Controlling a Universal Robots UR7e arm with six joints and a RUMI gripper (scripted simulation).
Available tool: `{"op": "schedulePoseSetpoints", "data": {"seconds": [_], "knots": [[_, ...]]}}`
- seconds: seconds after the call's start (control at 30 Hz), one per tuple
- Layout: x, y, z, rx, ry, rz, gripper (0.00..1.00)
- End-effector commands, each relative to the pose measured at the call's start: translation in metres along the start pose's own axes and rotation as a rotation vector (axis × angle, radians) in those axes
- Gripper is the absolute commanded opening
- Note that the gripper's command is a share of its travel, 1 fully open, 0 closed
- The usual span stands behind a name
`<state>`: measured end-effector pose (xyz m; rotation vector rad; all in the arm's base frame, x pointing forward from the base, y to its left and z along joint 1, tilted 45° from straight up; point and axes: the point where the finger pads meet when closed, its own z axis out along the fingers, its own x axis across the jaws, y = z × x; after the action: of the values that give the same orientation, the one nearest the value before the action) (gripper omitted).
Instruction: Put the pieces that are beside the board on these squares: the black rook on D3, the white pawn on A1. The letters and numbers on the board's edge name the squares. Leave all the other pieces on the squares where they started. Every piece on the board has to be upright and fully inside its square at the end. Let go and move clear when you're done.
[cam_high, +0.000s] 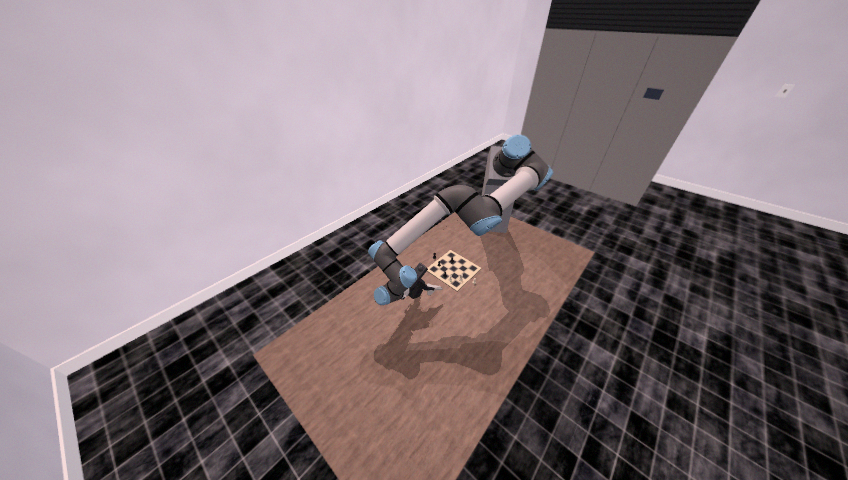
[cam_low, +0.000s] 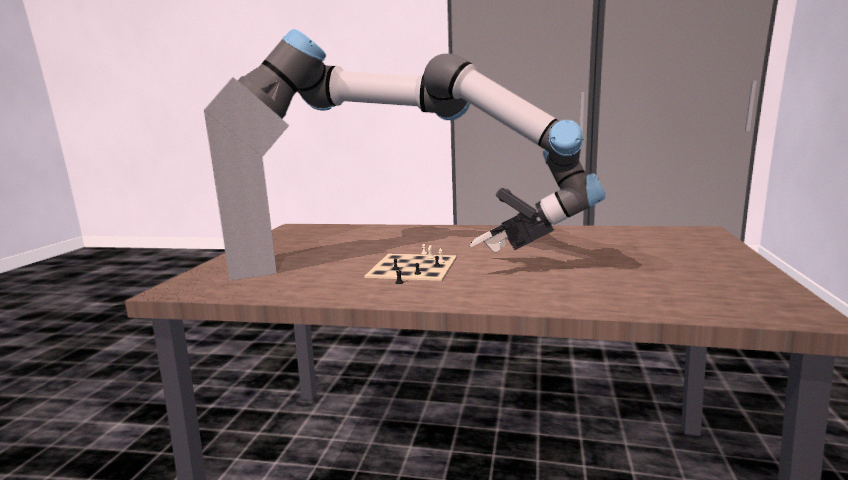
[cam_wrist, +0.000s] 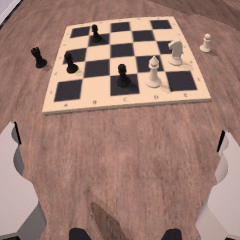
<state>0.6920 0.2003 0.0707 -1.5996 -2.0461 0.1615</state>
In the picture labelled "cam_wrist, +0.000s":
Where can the black and cream chessboard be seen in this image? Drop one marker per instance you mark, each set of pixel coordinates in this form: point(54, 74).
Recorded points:
point(133, 42)

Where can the white bishop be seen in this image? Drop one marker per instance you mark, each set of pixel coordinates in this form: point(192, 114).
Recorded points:
point(153, 81)

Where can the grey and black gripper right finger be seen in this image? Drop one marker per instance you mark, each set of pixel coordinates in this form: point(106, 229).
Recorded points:
point(219, 217)

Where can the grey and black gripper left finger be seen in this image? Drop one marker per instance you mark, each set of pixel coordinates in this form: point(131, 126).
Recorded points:
point(21, 215)

